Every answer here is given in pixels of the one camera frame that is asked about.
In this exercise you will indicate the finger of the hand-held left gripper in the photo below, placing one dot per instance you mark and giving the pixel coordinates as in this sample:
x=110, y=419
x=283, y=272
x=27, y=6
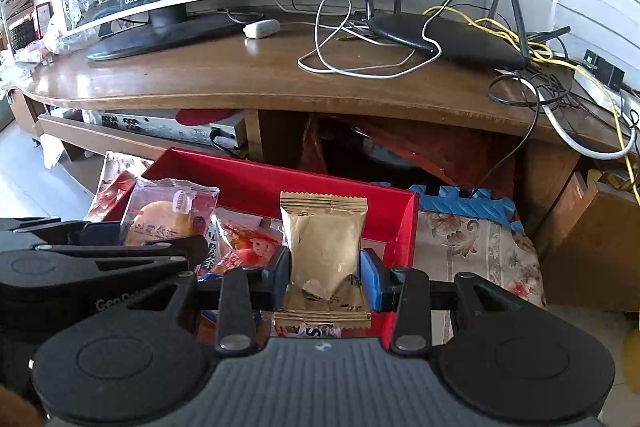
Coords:
x=100, y=232
x=150, y=253

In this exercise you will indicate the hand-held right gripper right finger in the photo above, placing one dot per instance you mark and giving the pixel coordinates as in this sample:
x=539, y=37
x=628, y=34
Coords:
x=372, y=282

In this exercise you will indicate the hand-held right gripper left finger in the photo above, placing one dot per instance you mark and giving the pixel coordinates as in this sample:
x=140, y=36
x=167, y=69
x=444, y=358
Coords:
x=280, y=282

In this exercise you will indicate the clear pastry packet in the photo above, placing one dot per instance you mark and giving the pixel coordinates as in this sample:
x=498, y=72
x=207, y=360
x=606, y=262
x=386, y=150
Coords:
x=160, y=222

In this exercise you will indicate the red printed snack packet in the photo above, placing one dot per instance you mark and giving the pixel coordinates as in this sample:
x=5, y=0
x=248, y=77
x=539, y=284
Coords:
x=250, y=247

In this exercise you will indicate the tan snack packet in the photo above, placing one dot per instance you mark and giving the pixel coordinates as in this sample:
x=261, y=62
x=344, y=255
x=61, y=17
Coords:
x=322, y=247

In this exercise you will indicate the purple white snack packet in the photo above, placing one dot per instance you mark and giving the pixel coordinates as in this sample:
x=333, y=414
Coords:
x=310, y=332

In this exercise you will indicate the red cardboard box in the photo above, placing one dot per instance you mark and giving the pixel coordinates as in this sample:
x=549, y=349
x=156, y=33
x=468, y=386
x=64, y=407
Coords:
x=310, y=179

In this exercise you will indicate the white plastic bag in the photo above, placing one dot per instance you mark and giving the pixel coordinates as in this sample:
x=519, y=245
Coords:
x=51, y=152

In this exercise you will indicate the blue foam mat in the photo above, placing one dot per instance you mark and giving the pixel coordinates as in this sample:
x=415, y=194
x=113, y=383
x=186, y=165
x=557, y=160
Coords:
x=465, y=207

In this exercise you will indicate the silver audio amplifier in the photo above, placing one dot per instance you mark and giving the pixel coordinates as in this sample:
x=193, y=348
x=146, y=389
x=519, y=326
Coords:
x=165, y=127

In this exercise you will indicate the red paddle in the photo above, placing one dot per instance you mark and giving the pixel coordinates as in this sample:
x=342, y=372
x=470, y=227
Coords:
x=210, y=117

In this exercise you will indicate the wooden television stand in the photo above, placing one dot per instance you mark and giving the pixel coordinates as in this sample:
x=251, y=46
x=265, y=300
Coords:
x=225, y=72

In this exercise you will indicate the clear plastic bag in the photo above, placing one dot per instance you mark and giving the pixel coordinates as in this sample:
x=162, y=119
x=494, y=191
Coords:
x=70, y=38

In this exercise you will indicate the small framed certificate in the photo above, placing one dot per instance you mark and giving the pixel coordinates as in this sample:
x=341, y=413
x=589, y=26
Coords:
x=44, y=21

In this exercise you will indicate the brown cardboard box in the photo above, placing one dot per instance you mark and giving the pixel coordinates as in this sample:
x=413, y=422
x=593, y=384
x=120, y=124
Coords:
x=590, y=247

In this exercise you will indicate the white adapter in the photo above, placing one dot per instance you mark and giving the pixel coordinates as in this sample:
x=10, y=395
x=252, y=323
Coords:
x=261, y=29

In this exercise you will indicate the gold ribbon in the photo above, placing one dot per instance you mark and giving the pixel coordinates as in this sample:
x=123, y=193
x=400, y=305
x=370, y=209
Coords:
x=610, y=177

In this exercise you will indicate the white power strip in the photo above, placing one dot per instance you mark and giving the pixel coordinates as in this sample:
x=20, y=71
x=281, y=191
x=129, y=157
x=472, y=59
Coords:
x=600, y=89

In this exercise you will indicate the black power adapter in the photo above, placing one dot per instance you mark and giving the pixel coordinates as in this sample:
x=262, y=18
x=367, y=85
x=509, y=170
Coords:
x=605, y=67

